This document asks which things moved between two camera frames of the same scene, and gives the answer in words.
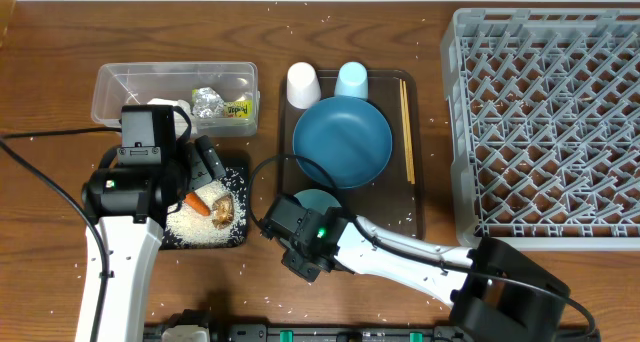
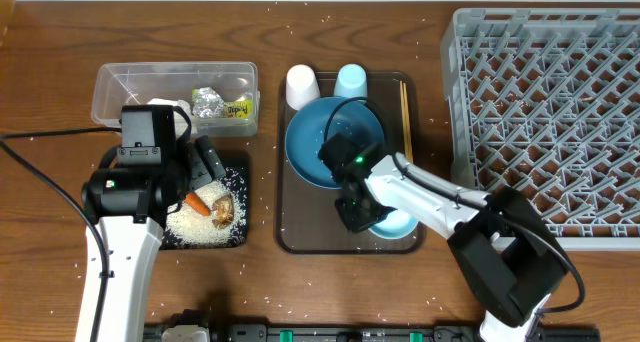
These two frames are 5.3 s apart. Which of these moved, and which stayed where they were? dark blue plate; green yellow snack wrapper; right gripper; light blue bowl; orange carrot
Moved: right gripper; light blue bowl
Stayed: orange carrot; dark blue plate; green yellow snack wrapper
